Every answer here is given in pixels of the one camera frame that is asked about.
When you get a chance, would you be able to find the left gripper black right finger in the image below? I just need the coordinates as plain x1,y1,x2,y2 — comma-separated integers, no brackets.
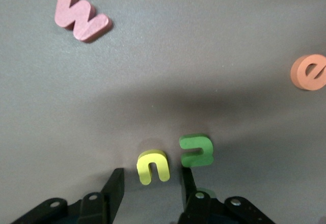
178,167,212,224

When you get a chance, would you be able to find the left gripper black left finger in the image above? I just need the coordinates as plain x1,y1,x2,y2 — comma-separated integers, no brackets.
77,167,125,224

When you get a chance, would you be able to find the green letter c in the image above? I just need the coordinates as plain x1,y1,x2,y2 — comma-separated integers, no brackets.
179,133,214,168

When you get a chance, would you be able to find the yellow foam letter u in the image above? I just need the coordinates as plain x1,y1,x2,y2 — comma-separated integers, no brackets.
136,149,171,186

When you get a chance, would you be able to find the orange foam letter e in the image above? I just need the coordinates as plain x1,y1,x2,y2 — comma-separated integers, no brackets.
289,54,326,91

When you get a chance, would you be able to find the pink foam letter w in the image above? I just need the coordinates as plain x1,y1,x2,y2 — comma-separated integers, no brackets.
54,0,113,43

